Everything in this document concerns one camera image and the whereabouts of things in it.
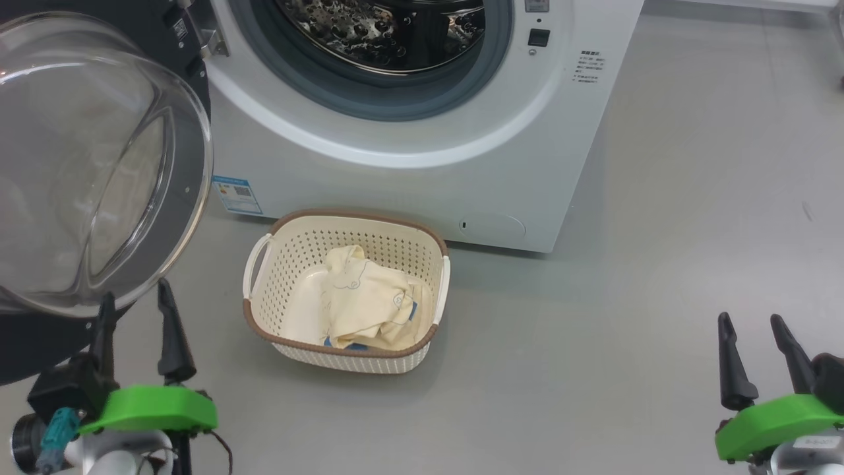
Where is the cream perforated laundry basket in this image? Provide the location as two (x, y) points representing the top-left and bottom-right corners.
(242, 209), (452, 375)

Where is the oval filter cover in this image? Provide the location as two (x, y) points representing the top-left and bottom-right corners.
(458, 212), (527, 243)

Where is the metal door hinge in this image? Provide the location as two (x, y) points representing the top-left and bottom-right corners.
(196, 0), (230, 60)

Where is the printed warning text sticker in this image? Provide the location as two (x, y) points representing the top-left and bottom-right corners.
(572, 49), (607, 84)

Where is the thin black left gripper cable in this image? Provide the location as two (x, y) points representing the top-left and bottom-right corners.
(171, 429), (233, 475)

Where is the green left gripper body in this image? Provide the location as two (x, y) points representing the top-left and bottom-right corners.
(78, 385), (218, 435)

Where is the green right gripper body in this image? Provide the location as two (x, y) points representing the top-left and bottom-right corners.
(715, 394), (844, 462)

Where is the washing machine glass door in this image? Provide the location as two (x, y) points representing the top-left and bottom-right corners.
(0, 0), (215, 387)

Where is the cream garment with blue cuffs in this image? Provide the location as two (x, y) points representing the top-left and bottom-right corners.
(322, 245), (434, 350)

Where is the stainless steel washing machine drum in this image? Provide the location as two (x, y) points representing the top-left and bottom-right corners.
(277, 0), (487, 73)

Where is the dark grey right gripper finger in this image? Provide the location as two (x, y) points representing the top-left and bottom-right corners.
(770, 314), (818, 395)
(717, 312), (759, 411)

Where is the blue energy label sticker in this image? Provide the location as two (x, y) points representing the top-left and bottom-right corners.
(212, 175), (263, 216)

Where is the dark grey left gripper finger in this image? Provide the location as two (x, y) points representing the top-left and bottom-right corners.
(157, 278), (197, 385)
(89, 292), (118, 390)

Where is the white front-load washing machine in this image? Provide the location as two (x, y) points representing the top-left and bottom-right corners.
(198, 0), (646, 255)

